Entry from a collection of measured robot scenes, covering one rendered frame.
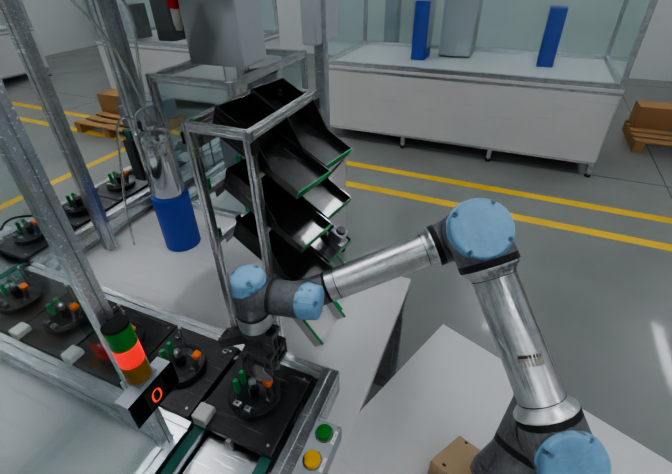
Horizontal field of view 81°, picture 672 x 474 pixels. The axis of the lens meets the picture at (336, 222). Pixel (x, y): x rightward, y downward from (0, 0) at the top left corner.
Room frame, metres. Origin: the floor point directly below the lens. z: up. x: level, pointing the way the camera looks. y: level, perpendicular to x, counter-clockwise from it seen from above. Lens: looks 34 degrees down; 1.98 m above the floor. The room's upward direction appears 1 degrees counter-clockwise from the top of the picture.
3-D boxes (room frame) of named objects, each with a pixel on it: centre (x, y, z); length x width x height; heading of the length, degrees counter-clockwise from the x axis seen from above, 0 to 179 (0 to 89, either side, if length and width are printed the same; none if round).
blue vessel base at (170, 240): (1.51, 0.72, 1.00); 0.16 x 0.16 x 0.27
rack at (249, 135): (1.02, 0.20, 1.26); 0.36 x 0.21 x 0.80; 156
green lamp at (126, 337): (0.51, 0.42, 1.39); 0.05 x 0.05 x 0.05
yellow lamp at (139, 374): (0.51, 0.42, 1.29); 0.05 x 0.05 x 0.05
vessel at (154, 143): (1.51, 0.72, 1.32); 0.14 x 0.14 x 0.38
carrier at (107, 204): (1.65, 1.25, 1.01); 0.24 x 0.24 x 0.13; 66
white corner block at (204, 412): (0.58, 0.36, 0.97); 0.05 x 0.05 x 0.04; 66
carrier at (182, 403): (0.74, 0.47, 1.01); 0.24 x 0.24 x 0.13; 66
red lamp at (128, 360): (0.51, 0.42, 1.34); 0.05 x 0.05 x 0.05
